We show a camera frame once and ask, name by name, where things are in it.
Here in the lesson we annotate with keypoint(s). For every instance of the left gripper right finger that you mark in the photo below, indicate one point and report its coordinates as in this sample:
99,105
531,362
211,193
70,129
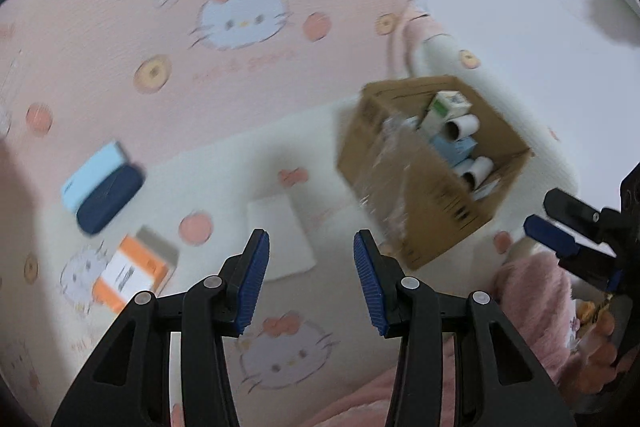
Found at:
498,381

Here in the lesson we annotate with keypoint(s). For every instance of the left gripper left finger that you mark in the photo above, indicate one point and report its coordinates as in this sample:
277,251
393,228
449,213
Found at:
125,380

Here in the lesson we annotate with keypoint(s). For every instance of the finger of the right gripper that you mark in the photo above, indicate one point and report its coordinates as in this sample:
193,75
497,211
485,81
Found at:
607,226
598,269

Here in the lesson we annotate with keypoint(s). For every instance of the navy blue glasses case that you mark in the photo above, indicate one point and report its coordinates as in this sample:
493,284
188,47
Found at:
104,203

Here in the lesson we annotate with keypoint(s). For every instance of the light blue lucky box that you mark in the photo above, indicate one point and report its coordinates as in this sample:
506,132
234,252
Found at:
91,174

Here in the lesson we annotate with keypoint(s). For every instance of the pink fluffy cloth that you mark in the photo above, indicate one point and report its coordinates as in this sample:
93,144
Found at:
535,293

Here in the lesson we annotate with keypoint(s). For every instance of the orange white box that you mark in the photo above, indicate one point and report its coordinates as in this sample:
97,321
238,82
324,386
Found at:
144,261

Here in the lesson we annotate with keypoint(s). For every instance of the white paper roll right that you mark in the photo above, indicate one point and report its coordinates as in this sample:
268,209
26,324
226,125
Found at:
477,172

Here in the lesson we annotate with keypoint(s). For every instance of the white paper roll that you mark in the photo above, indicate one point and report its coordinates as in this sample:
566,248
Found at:
477,172
461,127

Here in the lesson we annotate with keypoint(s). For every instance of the light blue seaweed box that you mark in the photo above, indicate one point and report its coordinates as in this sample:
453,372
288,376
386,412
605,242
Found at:
453,152

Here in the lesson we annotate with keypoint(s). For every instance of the white paper roll left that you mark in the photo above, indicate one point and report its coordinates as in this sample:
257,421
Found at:
461,127

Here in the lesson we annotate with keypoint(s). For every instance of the brown cardboard box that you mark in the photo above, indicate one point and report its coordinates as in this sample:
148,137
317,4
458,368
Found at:
422,206

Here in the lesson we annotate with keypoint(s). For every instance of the white square pad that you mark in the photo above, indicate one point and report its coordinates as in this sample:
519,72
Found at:
290,251

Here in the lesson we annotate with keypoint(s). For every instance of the green white carton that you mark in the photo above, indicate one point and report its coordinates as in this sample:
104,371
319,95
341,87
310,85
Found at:
445,105

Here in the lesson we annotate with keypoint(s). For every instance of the pink hello kitty blanket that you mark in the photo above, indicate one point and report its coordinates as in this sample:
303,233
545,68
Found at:
221,102

